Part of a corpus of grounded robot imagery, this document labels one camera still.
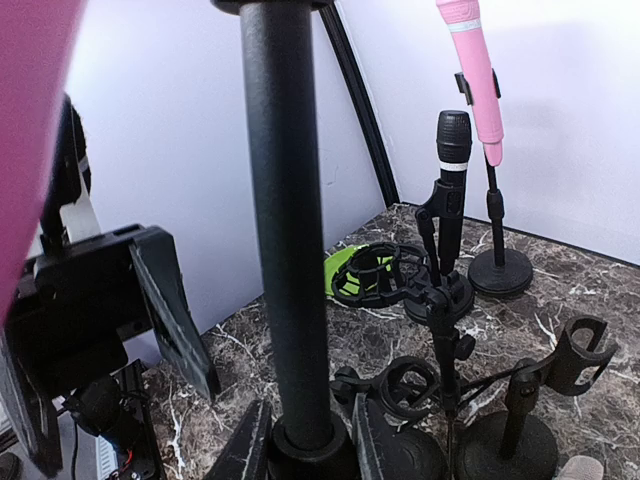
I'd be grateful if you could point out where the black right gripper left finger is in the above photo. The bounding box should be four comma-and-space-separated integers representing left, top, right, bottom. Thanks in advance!
203, 400, 272, 480

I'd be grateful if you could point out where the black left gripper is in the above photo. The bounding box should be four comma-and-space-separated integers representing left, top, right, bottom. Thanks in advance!
1, 224, 221, 478

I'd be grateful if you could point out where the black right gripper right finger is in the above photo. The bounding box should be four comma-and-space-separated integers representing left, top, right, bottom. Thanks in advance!
351, 393, 415, 480

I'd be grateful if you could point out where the black clip mic stand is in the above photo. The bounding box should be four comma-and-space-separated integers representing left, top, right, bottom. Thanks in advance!
218, 1, 360, 479

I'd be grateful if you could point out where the round-base stand of tall beige mic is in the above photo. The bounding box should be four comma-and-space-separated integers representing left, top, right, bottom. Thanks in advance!
330, 356, 447, 479

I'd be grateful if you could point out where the black tripod mic stand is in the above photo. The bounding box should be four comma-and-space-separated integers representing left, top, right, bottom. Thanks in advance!
324, 242, 516, 479

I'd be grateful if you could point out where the tall beige microphone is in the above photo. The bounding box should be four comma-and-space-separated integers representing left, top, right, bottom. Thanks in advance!
555, 455, 604, 480

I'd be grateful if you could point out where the pink microphone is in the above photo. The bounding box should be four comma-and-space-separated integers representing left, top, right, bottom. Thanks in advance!
436, 1, 504, 167
1, 0, 85, 321

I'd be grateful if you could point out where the black stand with textured grip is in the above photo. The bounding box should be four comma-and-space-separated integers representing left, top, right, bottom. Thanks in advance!
403, 109, 476, 325

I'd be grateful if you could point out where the green round plate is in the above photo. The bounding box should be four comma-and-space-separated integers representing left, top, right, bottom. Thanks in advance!
324, 242, 399, 306

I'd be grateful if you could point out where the white slotted cable duct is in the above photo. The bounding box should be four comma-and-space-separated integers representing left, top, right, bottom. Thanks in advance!
95, 437, 120, 480

